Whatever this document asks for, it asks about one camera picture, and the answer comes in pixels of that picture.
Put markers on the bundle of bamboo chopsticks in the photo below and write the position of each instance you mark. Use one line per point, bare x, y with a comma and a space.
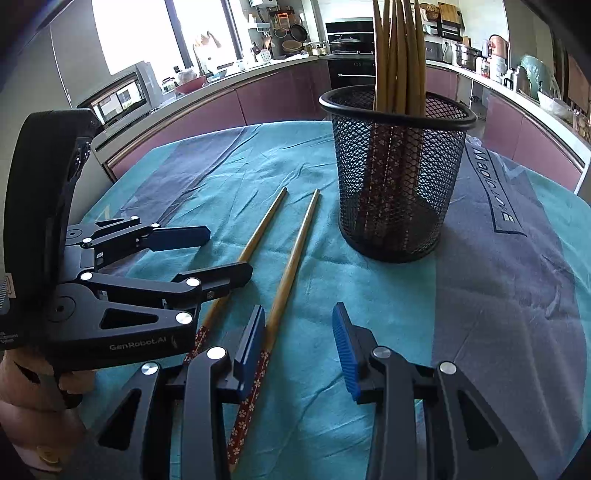
397, 69

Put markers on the hanging frying pan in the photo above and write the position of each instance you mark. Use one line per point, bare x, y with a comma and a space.
298, 32

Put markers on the silver microwave oven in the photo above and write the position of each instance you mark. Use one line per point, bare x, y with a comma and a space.
120, 97

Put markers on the black mesh utensil holder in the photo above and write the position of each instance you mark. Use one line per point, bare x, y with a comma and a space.
397, 184

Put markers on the stainless steel pot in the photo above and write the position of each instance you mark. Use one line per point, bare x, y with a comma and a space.
467, 55

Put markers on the black built-in oven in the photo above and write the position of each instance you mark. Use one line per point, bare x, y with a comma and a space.
351, 71

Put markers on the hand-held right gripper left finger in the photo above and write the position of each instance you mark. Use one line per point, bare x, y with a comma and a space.
251, 344

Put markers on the person's left hand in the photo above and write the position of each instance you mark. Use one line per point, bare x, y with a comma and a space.
37, 420

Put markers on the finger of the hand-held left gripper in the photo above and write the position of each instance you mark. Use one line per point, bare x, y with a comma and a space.
221, 277
180, 237

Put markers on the pink countertop appliance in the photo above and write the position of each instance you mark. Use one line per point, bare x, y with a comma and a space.
498, 53

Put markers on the green plastic bag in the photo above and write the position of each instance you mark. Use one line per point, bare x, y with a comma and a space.
538, 74

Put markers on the wooden cutting board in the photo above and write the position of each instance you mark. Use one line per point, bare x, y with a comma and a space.
450, 13

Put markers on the purple kitchen cabinets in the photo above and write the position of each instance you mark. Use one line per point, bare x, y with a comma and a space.
272, 99

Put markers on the red basin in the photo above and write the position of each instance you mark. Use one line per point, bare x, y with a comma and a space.
190, 85

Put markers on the teal and grey printed cloth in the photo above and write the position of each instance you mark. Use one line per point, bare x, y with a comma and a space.
485, 323

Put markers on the kitchen faucet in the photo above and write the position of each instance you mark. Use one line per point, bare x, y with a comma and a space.
201, 53

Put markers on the dark pan with lid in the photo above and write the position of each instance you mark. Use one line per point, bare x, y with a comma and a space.
344, 44

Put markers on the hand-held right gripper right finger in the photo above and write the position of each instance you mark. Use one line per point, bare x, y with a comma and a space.
346, 353

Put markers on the white dotted mug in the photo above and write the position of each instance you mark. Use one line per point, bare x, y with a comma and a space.
264, 56

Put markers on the white countertop appliance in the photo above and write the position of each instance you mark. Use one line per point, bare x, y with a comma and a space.
438, 50

